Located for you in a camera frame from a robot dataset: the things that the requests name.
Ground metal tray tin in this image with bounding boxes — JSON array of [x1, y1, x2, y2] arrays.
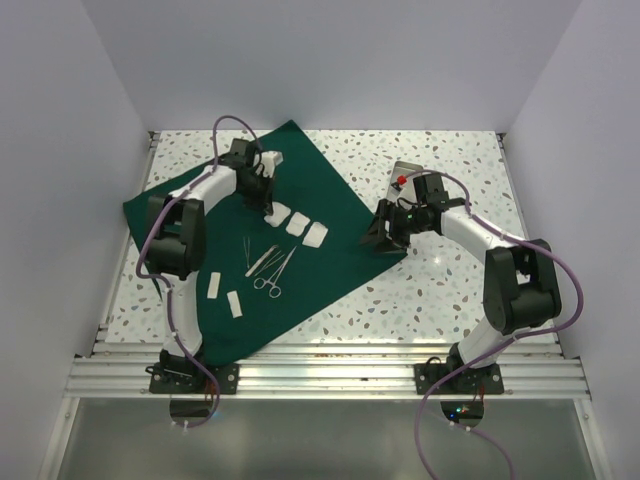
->
[[386, 160, 423, 203]]

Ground white gauze pad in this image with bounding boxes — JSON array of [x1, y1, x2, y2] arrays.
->
[[264, 201, 291, 228], [302, 222, 328, 248], [286, 212, 310, 237]]

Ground steel hemostat forceps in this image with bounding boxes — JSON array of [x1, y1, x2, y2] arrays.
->
[[254, 247, 297, 299]]

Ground white bandage strip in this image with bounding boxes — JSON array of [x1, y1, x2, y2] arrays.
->
[[207, 272, 221, 300], [227, 291, 243, 319]]

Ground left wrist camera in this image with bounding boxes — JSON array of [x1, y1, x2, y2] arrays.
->
[[260, 151, 283, 178]]

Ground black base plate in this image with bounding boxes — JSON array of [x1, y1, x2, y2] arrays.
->
[[413, 362, 505, 395], [145, 363, 240, 395]]

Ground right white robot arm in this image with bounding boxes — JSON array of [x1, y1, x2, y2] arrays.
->
[[361, 170, 562, 395]]

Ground curved-tip tweezers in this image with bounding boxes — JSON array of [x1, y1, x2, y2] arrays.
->
[[245, 245, 278, 278]]

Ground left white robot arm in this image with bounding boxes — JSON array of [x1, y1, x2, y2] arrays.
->
[[136, 139, 283, 394]]

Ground green surgical cloth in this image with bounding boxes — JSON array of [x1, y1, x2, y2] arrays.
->
[[123, 118, 409, 365]]

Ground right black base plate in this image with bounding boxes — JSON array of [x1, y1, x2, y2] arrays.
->
[[413, 362, 505, 395]]

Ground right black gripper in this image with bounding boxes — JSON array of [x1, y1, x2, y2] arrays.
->
[[359, 198, 431, 254]]

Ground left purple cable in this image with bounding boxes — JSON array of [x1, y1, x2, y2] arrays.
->
[[135, 114, 266, 430]]

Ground fine straight tweezers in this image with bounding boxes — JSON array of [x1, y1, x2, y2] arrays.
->
[[257, 247, 284, 273]]

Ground aluminium rail frame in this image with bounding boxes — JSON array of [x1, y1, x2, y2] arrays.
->
[[38, 130, 611, 480]]

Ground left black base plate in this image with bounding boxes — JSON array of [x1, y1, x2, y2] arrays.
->
[[145, 363, 240, 395]]

